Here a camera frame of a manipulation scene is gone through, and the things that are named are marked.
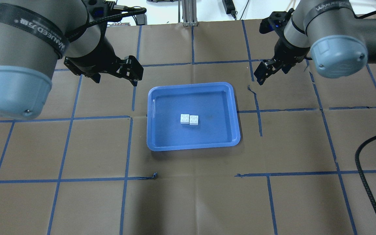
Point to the black power adapter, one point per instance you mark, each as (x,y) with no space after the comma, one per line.
(229,7)

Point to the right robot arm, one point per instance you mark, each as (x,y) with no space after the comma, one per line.
(325,31)

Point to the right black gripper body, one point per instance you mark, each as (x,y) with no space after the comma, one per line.
(288,51)

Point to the white block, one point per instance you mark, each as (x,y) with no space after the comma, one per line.
(193,120)
(184,118)

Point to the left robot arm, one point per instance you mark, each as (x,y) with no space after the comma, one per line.
(35,34)

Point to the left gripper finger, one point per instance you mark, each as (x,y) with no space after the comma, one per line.
(132,69)
(131,76)

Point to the blue plastic tray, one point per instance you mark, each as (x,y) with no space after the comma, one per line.
(213,102)

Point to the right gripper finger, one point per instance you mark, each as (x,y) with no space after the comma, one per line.
(275,66)
(264,70)

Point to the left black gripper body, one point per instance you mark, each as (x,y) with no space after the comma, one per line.
(99,58)

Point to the aluminium frame post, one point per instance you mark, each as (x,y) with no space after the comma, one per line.
(189,13)

